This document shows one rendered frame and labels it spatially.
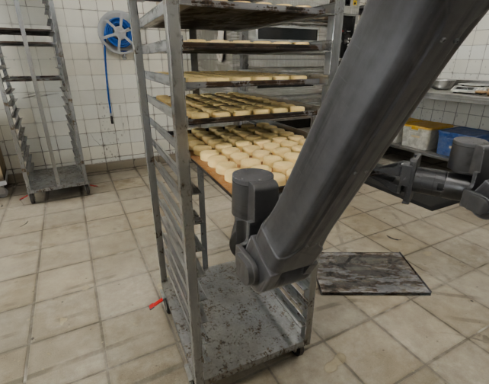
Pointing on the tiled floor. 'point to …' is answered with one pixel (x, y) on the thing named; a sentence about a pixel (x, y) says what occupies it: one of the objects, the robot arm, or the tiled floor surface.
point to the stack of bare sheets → (369, 274)
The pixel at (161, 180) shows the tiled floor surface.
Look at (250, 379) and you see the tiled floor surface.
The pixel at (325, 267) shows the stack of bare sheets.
